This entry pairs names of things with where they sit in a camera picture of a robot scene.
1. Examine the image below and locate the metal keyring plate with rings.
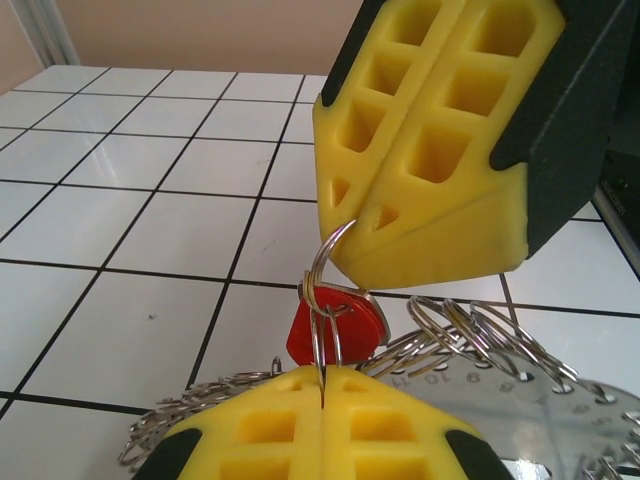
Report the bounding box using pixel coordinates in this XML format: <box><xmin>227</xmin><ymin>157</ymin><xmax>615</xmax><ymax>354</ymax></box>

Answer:
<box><xmin>117</xmin><ymin>294</ymin><xmax>640</xmax><ymax>480</ymax></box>

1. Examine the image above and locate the red tag key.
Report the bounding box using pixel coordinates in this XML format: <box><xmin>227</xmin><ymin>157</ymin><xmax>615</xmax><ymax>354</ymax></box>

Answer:
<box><xmin>285</xmin><ymin>219</ymin><xmax>391</xmax><ymax>371</ymax></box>

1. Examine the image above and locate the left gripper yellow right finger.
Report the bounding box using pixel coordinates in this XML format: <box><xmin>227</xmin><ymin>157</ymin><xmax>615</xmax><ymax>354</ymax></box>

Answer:
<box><xmin>322</xmin><ymin>367</ymin><xmax>516</xmax><ymax>480</ymax></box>

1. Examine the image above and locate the long aluminium base rail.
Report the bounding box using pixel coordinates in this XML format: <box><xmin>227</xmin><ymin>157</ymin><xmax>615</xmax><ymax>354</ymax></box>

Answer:
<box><xmin>594</xmin><ymin>192</ymin><xmax>640</xmax><ymax>281</ymax></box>

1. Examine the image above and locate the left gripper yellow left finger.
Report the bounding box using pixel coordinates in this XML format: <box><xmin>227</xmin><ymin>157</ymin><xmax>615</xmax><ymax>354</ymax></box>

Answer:
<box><xmin>132</xmin><ymin>364</ymin><xmax>324</xmax><ymax>480</ymax></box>

